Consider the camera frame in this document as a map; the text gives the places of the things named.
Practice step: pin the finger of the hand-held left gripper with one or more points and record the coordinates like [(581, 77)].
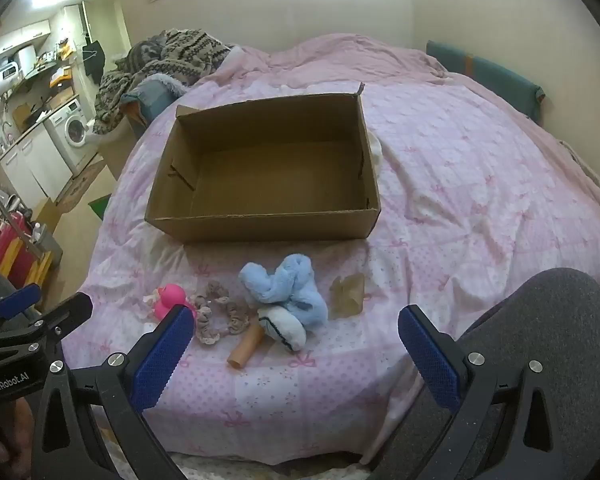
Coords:
[(17, 298), (70, 310)]

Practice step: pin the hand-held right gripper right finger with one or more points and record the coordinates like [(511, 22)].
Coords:
[(430, 355)]

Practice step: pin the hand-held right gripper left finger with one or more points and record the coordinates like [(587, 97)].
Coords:
[(162, 355)]

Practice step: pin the pink and white soft toy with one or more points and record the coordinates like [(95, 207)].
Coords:
[(167, 297)]

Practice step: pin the cardboard tube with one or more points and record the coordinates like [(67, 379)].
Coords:
[(245, 347)]

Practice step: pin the white sock with blue lines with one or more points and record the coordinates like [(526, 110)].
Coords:
[(287, 332)]

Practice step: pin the light blue fluffy sock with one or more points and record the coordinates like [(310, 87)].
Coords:
[(290, 280)]

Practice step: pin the cardboard box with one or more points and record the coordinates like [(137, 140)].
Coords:
[(270, 180)]

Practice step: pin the person's left forearm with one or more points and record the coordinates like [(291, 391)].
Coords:
[(0, 440)]

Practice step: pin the red suitcase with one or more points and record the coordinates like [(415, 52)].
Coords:
[(10, 247)]

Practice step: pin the clear plastic wrapper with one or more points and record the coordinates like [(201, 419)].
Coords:
[(347, 297)]

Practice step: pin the person's right leg grey trousers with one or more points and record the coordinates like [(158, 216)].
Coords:
[(540, 330)]

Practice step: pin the brown door mat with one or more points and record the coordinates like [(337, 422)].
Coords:
[(80, 180)]

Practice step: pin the white kitchen base cabinets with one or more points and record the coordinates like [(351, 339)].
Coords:
[(35, 160)]

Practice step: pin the pink patterned duvet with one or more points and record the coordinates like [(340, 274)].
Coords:
[(480, 200)]

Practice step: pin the wooden bedside cabinet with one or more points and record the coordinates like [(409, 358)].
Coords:
[(117, 152)]

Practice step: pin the white washing machine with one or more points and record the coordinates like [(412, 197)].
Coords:
[(72, 130)]

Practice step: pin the white pillow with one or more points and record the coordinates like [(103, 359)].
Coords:
[(378, 150)]

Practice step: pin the white microwave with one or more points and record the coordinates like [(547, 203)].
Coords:
[(4, 70)]

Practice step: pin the grey pillow with fluffy trim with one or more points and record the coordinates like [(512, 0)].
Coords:
[(152, 94)]

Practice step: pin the hanging black garment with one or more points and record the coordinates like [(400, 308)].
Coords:
[(94, 57)]

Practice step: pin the patterned knit blanket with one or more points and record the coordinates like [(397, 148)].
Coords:
[(175, 57)]

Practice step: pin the plain pink blanket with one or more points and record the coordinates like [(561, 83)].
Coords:
[(340, 55)]

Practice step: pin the white wall cabinets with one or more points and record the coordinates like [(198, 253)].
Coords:
[(25, 35)]

